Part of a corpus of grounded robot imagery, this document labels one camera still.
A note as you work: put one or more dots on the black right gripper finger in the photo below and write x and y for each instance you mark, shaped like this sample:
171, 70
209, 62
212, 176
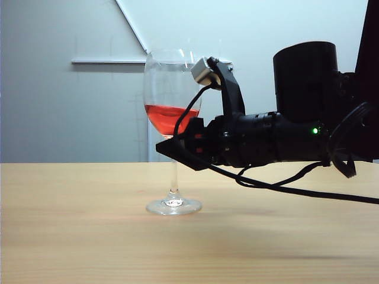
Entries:
196, 125
183, 151

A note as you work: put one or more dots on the vertical white wall strip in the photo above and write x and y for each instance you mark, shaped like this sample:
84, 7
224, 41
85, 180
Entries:
150, 154

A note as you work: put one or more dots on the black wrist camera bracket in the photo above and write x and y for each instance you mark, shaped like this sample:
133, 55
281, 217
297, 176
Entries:
232, 91

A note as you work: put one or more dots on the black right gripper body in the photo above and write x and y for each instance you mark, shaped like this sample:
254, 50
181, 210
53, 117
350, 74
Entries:
245, 139

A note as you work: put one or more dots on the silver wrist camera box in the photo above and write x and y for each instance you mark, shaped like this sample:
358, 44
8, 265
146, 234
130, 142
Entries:
204, 72

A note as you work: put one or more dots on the wine glass with red liquid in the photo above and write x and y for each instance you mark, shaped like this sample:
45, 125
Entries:
165, 118

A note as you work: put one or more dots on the diagonal white wall strip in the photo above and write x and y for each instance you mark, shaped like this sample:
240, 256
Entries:
133, 26

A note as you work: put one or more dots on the horizontal white wall strip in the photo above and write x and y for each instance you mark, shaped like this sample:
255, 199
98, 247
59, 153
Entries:
112, 61

